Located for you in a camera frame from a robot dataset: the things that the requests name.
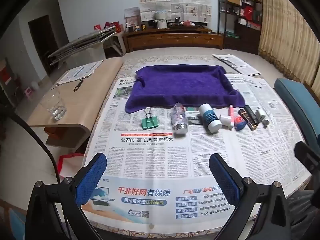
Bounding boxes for grey folding table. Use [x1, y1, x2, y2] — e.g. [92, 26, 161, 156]
[47, 26, 118, 65]

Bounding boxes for white paper sheet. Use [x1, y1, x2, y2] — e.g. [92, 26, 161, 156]
[56, 60, 103, 84]

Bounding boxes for dark bookshelf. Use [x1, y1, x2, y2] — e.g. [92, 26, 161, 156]
[216, 0, 263, 53]

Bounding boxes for brown labelled lighter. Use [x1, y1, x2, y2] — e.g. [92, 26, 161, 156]
[238, 109, 256, 131]

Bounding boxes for beige side table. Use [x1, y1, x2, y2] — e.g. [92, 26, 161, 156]
[25, 56, 124, 153]

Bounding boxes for black cable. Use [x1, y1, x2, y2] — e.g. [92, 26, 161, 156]
[0, 102, 62, 184]

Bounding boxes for black lighter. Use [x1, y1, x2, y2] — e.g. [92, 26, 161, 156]
[244, 105, 259, 125]

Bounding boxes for folded newspaper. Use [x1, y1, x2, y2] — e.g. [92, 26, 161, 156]
[212, 54, 262, 77]

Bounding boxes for small white tape roll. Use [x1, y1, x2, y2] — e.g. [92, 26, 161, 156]
[219, 114, 233, 127]

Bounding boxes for red and blue small container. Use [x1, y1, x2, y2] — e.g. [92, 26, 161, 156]
[234, 116, 247, 131]

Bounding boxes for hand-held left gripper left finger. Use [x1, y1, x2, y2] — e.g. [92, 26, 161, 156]
[24, 152, 108, 240]

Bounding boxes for wall newspaper sheets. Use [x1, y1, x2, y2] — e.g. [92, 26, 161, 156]
[139, 0, 212, 24]

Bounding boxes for newspaper with blue advert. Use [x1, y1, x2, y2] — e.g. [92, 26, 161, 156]
[84, 79, 250, 230]

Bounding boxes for spread newspaper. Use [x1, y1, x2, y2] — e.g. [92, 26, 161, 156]
[225, 74, 313, 200]

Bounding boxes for beige curtain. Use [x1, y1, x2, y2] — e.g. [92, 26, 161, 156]
[257, 0, 320, 88]

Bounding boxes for person's grey trousers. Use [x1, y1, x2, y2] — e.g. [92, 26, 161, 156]
[286, 190, 320, 230]

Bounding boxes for purple towel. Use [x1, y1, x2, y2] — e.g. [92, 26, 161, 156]
[125, 65, 245, 114]

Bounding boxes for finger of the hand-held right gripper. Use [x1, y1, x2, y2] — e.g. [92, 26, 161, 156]
[294, 141, 320, 173]

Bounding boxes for white charger plug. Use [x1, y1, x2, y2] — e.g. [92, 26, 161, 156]
[255, 107, 267, 123]

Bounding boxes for wooden television cabinet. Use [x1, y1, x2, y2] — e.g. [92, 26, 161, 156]
[124, 27, 224, 53]

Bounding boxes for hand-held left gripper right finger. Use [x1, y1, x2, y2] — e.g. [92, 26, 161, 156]
[209, 152, 298, 240]

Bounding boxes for white vase with bouquet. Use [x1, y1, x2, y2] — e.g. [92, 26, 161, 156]
[152, 10, 168, 29]

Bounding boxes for white low stand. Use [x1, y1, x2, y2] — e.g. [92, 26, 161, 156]
[85, 31, 125, 60]

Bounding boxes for pink printed poster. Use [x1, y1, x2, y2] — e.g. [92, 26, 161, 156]
[124, 7, 140, 27]

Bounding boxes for pink tube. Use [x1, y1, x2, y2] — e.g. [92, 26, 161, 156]
[229, 104, 235, 130]

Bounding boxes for dark tea tray set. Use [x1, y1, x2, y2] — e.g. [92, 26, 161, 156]
[169, 17, 208, 29]

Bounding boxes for green binder clip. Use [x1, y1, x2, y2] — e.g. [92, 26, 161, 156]
[141, 107, 159, 130]

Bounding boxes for glass tumbler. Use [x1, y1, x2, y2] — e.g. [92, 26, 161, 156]
[40, 87, 67, 120]

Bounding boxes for dark cabinet with red paper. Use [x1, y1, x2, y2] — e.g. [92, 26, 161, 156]
[0, 57, 18, 98]

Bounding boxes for white and teal bottle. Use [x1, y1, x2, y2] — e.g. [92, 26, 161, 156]
[198, 104, 223, 132]

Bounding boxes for teal cushioned chair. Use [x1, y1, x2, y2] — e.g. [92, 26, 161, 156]
[274, 78, 320, 140]
[5, 205, 28, 240]

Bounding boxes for dark doorway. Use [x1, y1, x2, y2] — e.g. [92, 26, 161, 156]
[28, 15, 69, 74]

